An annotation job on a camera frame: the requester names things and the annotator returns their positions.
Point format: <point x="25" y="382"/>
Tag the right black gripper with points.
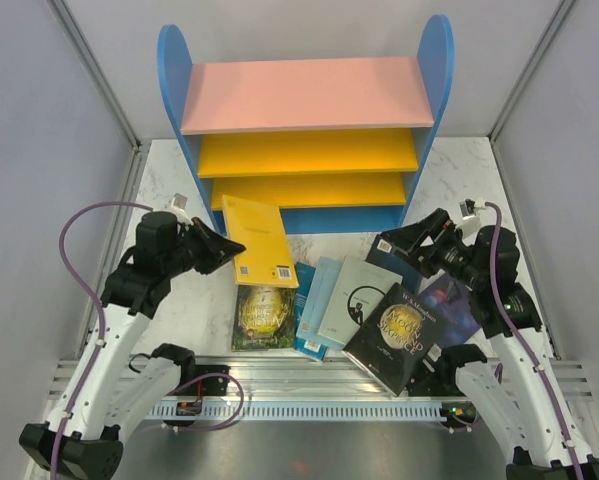
<point x="408" y="239"/>

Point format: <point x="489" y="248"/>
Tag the blue pink yellow bookshelf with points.
<point x="338" y="145"/>

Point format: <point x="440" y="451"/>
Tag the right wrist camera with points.
<point x="470" y="210"/>

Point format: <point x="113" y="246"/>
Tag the green Alice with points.
<point x="264" y="319"/>

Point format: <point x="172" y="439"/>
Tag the black Moon and Sixpence book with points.
<point x="398" y="333"/>

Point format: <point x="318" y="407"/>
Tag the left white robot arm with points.
<point x="84" y="435"/>

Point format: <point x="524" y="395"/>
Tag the pale grey Gatsby book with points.
<point x="359" y="288"/>

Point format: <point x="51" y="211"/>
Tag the bright blue book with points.
<point x="310" y="349"/>

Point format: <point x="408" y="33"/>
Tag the dark purple blue book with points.
<point x="449" y="299"/>

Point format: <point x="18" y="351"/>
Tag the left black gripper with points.
<point x="218" y="249"/>

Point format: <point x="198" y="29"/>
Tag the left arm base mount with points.
<point x="212" y="385"/>

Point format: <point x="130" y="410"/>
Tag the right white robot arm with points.
<point x="532" y="424"/>

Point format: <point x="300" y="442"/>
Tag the light blue book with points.
<point x="326" y="275"/>

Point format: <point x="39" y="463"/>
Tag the aluminium rail frame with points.
<point x="336" y="379"/>

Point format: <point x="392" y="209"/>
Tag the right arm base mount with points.
<point x="459" y="417"/>

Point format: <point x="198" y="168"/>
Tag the navy blue book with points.
<point x="383" y="255"/>

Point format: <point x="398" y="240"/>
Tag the yellow book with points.
<point x="267" y="259"/>

